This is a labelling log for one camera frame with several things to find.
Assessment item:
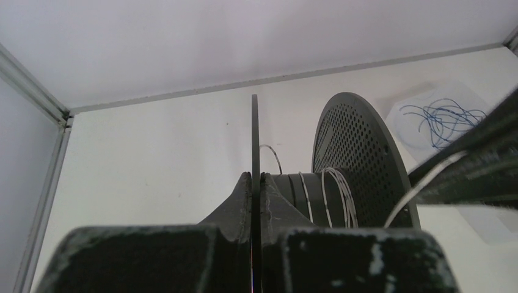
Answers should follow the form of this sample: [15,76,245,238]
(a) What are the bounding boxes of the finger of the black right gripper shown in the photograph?
[409,90,517,209]

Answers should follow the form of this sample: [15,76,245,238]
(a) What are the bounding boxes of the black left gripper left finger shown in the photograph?
[36,172,252,292]

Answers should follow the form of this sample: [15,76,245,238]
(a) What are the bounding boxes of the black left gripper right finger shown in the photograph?
[260,173,459,292]

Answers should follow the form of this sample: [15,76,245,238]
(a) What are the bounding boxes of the white beaded cable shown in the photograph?
[260,144,468,230]

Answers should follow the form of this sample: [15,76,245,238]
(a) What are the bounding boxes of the dark grey perforated spool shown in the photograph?
[251,93,418,292]

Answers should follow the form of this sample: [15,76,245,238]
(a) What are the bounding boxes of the clear plastic two-compartment tray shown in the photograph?
[387,82,517,244]

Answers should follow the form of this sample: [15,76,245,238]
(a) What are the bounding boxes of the blue cable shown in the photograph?
[398,98,489,151]

